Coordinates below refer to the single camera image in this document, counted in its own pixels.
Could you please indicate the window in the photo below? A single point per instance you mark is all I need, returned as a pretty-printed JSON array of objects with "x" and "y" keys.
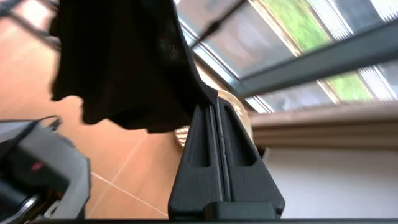
[{"x": 311, "y": 59}]

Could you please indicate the white laundry basket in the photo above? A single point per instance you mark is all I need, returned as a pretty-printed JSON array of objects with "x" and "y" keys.
[{"x": 241, "y": 109}]

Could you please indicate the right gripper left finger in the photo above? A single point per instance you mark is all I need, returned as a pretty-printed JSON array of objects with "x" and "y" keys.
[{"x": 192, "y": 186}]

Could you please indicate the beige curtain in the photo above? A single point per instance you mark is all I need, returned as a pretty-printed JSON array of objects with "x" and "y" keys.
[{"x": 326, "y": 127}]

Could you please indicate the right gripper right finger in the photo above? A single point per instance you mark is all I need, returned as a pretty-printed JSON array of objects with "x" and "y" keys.
[{"x": 255, "y": 186}]

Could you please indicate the black clothes rack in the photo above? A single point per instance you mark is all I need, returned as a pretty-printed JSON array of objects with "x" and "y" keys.
[{"x": 214, "y": 25}]

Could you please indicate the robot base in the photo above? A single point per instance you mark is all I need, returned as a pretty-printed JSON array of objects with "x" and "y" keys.
[{"x": 46, "y": 168}]

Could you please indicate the black garment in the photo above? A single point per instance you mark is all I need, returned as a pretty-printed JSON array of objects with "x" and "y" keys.
[{"x": 124, "y": 62}]

